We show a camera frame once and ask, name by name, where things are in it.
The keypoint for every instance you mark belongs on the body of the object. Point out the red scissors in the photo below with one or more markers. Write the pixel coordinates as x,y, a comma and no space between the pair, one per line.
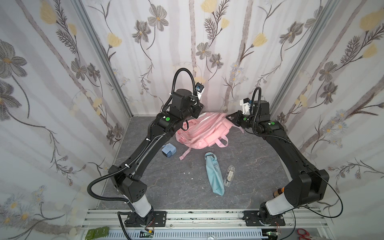
303,234

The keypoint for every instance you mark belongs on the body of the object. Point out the green circuit board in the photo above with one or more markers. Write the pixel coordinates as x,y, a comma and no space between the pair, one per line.
97,233

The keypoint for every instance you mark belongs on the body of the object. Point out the clear plastic case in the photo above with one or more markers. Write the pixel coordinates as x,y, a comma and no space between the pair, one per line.
229,175

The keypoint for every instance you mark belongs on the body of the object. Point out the teal pencil case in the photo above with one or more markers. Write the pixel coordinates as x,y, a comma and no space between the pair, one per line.
214,174

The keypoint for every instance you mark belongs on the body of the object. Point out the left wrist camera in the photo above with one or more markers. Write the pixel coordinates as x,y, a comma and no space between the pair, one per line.
199,89

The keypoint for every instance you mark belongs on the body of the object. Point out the light blue pencil sharpener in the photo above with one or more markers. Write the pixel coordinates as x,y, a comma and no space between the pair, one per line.
169,150

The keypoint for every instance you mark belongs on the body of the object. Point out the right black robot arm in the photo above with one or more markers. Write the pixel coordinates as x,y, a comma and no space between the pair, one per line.
308,183

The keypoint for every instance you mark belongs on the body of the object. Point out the white cable duct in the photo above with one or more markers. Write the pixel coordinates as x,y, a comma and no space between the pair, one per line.
229,234

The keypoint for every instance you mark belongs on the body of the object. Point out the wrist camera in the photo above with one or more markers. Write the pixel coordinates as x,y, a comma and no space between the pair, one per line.
246,105
199,89

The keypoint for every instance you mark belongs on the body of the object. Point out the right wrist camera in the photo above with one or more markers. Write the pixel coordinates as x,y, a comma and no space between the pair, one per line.
246,105

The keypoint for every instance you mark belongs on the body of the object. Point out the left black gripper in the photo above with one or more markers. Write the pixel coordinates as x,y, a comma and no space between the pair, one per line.
193,109

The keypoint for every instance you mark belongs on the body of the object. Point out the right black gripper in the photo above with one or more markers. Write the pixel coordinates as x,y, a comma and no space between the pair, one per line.
238,118

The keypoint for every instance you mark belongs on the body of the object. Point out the pink backpack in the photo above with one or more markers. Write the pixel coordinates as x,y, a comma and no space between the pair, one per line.
207,130

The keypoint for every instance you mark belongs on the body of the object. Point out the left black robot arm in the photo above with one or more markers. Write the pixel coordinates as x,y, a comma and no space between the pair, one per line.
126,178

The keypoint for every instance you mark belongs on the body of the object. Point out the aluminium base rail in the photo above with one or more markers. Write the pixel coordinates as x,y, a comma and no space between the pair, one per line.
285,228

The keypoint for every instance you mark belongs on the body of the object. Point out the brown bottle orange cap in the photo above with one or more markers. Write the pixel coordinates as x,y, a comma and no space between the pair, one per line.
278,192

